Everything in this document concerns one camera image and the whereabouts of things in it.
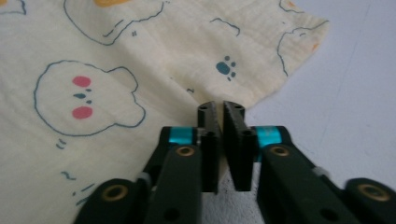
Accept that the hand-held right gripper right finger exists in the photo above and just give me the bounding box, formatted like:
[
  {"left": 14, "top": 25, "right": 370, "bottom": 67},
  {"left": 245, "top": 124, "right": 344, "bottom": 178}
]
[{"left": 222, "top": 101, "right": 362, "bottom": 224}]

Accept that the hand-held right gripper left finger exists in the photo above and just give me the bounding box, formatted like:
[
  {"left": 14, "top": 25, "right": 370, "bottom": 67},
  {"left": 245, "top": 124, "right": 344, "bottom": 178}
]
[{"left": 143, "top": 101, "right": 222, "bottom": 224}]

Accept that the cream printed cloth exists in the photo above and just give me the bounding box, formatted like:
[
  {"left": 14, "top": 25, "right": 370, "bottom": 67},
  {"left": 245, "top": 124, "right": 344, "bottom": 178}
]
[{"left": 0, "top": 0, "right": 331, "bottom": 224}]

